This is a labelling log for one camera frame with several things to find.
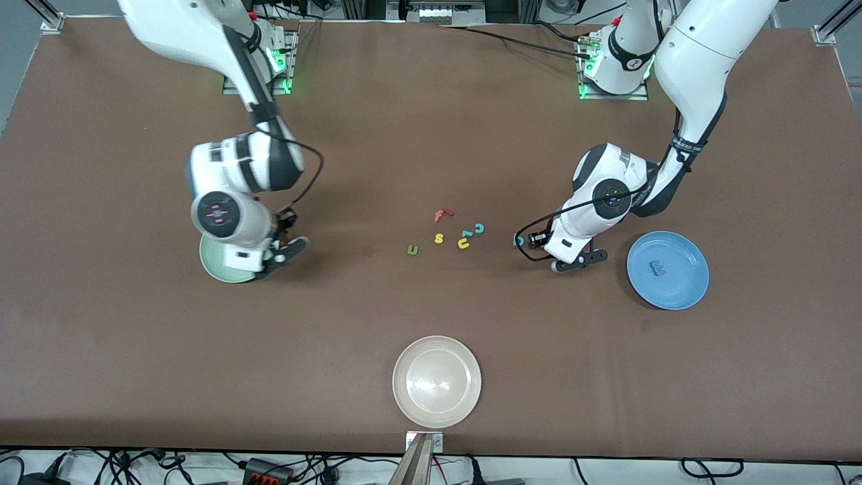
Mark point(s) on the aluminium profile bar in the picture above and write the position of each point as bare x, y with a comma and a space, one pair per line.
414, 468

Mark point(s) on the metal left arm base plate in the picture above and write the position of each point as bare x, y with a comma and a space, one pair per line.
640, 95

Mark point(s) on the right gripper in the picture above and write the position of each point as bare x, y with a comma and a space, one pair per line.
285, 219

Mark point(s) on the black power adapter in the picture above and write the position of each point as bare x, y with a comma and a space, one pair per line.
40, 479

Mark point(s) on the cream plate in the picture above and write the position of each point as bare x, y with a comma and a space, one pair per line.
436, 382

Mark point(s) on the blue plate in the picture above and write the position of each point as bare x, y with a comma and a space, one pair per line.
680, 283

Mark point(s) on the red foam letter f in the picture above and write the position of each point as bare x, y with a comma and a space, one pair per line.
439, 217

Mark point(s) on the small metal bracket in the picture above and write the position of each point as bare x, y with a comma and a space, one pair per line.
438, 442

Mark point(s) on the black red power strip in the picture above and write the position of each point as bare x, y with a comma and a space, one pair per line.
266, 471

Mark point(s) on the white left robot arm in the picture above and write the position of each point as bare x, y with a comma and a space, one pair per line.
700, 54

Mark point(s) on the green plate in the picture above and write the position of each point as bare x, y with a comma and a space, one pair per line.
214, 263

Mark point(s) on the grey metal equipment box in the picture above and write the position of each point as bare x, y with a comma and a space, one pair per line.
438, 13

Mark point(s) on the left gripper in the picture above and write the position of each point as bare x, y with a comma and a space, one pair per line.
543, 238

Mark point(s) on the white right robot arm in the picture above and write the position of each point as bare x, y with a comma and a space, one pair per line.
168, 27

